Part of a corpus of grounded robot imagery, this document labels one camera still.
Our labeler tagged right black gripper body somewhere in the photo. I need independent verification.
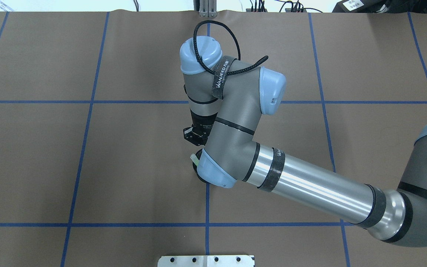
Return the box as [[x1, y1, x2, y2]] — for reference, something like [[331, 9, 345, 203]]
[[183, 111, 215, 146]]

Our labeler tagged green highlighter pen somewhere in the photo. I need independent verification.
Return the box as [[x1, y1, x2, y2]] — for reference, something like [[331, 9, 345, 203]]
[[190, 154, 199, 166]]

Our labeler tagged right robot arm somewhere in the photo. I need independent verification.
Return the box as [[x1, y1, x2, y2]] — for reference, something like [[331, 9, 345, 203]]
[[180, 36, 427, 247]]

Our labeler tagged black mesh pen cup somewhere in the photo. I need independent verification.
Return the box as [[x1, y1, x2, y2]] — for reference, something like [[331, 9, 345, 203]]
[[193, 149, 209, 184]]

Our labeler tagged brown table mat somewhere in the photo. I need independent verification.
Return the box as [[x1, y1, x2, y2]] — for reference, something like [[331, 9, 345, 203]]
[[0, 10, 427, 267]]

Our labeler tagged metal mounting plate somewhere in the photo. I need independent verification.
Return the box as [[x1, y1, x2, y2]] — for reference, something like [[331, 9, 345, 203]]
[[157, 255, 256, 267]]

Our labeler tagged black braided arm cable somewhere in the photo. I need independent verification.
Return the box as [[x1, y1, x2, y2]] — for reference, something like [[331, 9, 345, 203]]
[[193, 20, 269, 77]]

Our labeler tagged aluminium frame post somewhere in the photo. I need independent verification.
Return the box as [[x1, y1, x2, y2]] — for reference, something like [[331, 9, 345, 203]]
[[194, 0, 218, 18]]

